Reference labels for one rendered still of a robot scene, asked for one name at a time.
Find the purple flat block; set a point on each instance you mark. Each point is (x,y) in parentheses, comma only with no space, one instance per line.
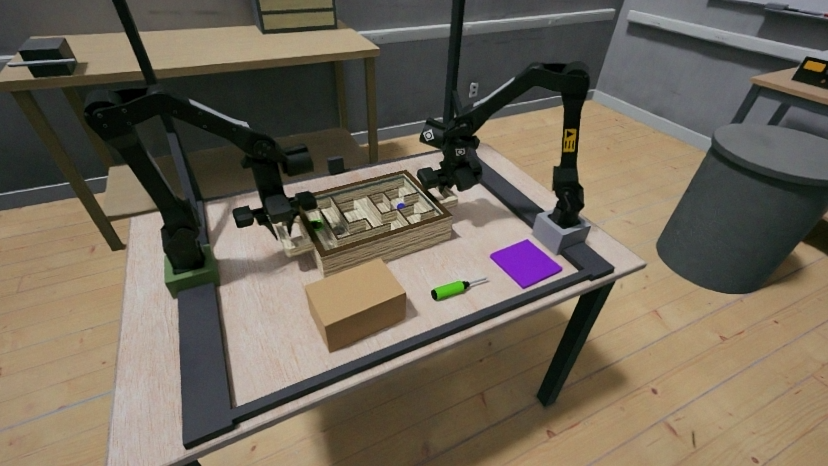
(525,263)

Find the brown cardboard box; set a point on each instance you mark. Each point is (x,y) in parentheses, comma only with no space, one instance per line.
(351,305)

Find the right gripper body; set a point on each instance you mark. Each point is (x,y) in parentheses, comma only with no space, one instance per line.
(244,216)

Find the wooden maze board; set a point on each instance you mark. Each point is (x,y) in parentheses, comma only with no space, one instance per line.
(385,217)

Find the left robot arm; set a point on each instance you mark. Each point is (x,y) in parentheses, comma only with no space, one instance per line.
(570,82)

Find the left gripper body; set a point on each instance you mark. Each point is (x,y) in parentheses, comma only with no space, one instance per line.
(428,177)

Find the green screwdriver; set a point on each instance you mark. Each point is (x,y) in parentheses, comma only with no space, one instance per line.
(452,288)

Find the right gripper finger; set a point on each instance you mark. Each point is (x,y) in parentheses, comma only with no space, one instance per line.
(270,226)
(289,224)

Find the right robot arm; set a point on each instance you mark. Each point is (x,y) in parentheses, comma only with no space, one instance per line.
(108,115)

